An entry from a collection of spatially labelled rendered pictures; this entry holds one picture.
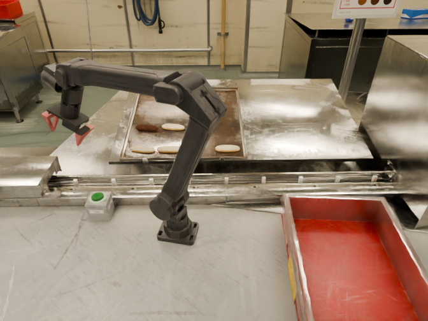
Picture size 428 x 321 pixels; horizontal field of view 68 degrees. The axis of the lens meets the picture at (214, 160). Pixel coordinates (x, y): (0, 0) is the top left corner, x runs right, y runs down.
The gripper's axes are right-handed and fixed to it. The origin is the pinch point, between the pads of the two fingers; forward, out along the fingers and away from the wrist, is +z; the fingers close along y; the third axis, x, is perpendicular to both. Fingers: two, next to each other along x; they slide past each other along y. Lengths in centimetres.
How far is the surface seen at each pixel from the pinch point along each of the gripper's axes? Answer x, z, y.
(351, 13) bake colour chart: 109, -59, 68
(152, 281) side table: -24, 8, 48
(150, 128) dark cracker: 35.9, 7.2, 14.8
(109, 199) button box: -4.6, 11.0, 21.8
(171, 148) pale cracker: 27.1, 4.3, 28.4
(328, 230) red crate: 10, -12, 90
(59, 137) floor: 143, 152, -101
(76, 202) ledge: -5.2, 20.9, 11.2
